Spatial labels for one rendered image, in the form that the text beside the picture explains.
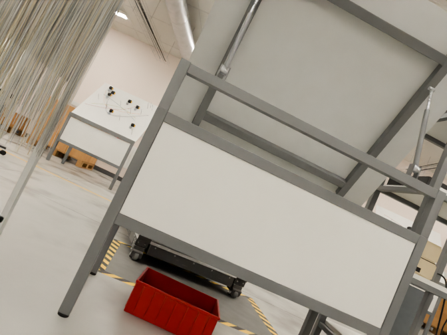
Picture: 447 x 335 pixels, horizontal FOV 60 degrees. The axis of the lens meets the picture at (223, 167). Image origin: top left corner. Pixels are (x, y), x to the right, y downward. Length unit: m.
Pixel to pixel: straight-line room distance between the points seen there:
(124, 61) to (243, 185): 8.75
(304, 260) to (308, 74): 0.86
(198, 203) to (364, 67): 1.00
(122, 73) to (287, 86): 8.23
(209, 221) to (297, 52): 0.88
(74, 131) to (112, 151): 0.73
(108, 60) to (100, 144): 3.95
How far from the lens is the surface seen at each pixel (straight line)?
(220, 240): 1.44
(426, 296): 2.61
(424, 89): 1.97
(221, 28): 1.84
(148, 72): 9.81
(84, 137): 6.66
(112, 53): 10.17
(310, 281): 1.56
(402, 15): 1.89
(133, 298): 1.75
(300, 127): 1.50
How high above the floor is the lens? 0.59
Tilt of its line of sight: 5 degrees up
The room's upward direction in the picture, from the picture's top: 25 degrees clockwise
